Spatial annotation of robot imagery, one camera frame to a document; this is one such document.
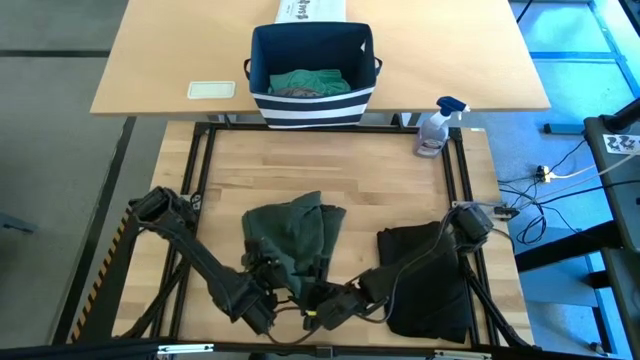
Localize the dark green garment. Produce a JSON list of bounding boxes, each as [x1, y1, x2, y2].
[[241, 190, 348, 301]]

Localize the black garment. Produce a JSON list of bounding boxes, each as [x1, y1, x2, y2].
[[376, 221, 474, 345]]

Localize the navy white striped fabric bin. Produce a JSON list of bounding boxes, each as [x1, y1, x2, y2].
[[243, 21, 384, 130]]

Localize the yellow black hazard tape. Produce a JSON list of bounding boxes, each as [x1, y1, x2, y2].
[[69, 209, 130, 344]]

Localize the clear spray bottle blue trigger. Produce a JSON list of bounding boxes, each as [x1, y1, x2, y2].
[[412, 95, 472, 159]]

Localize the white rectangular desk plate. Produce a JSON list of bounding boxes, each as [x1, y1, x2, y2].
[[186, 80, 237, 100]]

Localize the light green garment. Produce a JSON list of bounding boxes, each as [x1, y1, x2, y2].
[[268, 68, 352, 97]]

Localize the light wooden desk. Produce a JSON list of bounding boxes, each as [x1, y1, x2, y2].
[[89, 0, 551, 117]]

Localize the grey floor object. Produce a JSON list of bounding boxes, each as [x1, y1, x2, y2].
[[0, 213, 39, 235]]

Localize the white cardboard box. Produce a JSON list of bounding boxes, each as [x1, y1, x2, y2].
[[275, 0, 348, 24]]

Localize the black equipment cart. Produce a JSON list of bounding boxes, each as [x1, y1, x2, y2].
[[583, 97, 640, 360]]

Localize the white label with black marks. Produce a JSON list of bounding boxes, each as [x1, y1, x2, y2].
[[602, 133, 640, 155]]

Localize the black cable with yellow tag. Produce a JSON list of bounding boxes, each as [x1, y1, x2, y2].
[[302, 217, 454, 332]]

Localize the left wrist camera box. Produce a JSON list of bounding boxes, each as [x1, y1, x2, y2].
[[243, 238, 275, 269]]

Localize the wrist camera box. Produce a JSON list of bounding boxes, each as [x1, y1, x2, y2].
[[312, 253, 331, 282], [243, 238, 275, 269]]

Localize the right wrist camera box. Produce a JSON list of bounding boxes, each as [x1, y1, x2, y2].
[[312, 253, 331, 282]]

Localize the black looped gripper cable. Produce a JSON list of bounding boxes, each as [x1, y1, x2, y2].
[[264, 299, 321, 347]]

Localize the silver frame bracket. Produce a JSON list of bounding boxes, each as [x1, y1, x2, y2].
[[433, 349, 493, 360], [157, 343, 215, 355]]

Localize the black metal table frame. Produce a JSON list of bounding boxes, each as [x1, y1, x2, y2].
[[112, 121, 539, 360]]

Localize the black floor cables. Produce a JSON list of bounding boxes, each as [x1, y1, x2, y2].
[[497, 139, 640, 246]]

